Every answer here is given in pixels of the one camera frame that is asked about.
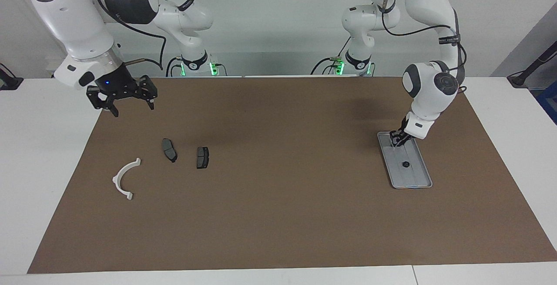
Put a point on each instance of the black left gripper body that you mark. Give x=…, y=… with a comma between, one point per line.
x=400, y=135

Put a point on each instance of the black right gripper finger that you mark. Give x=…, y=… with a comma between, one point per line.
x=114, y=110
x=151, y=103

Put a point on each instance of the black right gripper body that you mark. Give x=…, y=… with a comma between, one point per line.
x=117, y=87

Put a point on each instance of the small black bearing gear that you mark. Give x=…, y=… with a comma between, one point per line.
x=405, y=164

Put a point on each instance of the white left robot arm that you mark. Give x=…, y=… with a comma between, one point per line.
x=428, y=89

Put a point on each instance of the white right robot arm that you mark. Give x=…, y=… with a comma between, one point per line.
x=74, y=19

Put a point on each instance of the silver metal tray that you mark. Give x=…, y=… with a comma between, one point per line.
x=413, y=176

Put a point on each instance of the curved dark brake pad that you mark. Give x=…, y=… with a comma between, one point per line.
x=169, y=149

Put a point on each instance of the rectangular dark brake pad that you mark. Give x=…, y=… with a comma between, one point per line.
x=202, y=158

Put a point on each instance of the black table clamp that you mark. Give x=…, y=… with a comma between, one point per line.
x=9, y=80

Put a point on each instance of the brown table mat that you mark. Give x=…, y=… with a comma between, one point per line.
x=278, y=215

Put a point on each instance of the black stand with foot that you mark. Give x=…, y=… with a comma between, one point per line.
x=528, y=69

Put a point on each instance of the blue crate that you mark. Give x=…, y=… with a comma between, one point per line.
x=549, y=104

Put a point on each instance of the white semicircular bracket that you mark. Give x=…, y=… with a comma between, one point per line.
x=116, y=181

